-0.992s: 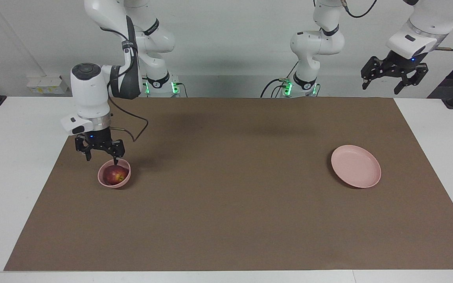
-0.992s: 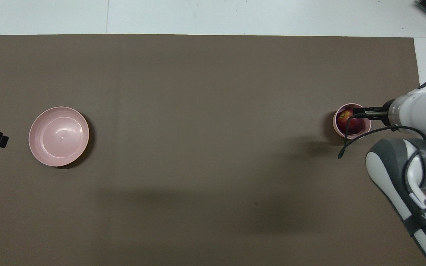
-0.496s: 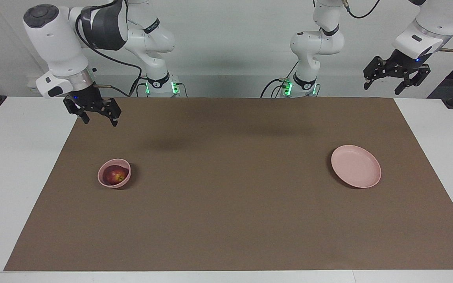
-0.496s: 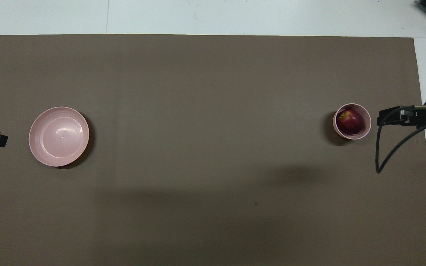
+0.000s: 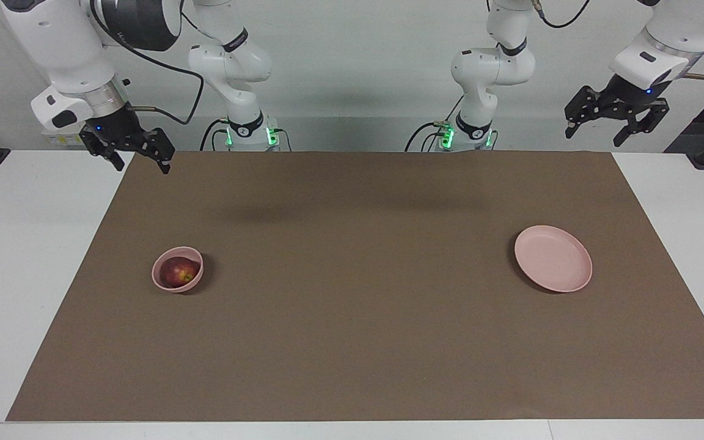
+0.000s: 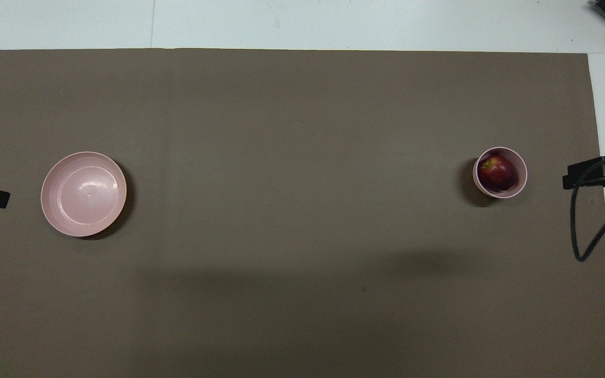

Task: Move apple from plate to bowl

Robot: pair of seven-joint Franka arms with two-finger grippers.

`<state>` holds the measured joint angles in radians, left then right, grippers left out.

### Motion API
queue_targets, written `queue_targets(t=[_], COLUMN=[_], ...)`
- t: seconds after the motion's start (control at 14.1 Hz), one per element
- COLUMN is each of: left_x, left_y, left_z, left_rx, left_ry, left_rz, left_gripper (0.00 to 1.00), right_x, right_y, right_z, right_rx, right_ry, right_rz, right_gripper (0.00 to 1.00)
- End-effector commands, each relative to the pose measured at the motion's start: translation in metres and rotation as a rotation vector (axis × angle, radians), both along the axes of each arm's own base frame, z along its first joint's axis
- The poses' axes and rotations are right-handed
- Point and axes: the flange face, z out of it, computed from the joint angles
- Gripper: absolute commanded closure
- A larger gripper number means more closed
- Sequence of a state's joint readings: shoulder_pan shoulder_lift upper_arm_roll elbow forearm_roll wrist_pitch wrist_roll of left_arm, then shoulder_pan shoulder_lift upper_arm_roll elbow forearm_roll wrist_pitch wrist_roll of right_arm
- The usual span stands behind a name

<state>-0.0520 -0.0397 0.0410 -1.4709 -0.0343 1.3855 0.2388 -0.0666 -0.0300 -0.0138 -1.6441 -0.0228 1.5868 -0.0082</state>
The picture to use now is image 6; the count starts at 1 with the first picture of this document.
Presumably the red apple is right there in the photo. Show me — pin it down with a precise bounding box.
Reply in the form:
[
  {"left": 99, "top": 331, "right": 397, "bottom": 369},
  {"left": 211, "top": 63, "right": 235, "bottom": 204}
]
[{"left": 479, "top": 155, "right": 519, "bottom": 193}]

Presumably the pink bowl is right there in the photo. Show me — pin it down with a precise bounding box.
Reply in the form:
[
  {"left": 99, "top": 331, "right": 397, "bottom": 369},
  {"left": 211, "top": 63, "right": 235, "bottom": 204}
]
[{"left": 473, "top": 146, "right": 528, "bottom": 200}]

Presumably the pink plate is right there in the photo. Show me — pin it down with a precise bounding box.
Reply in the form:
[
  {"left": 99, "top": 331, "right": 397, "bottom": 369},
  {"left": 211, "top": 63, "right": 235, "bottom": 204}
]
[{"left": 40, "top": 151, "right": 128, "bottom": 238}]

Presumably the brown table mat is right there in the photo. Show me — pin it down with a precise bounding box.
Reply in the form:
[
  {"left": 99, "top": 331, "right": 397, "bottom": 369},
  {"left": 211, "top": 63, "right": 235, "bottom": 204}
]
[{"left": 0, "top": 48, "right": 605, "bottom": 378}]

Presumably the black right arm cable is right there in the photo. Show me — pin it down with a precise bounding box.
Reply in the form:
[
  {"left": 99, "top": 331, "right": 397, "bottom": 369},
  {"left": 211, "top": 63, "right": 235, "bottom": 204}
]
[{"left": 570, "top": 184, "right": 605, "bottom": 263}]

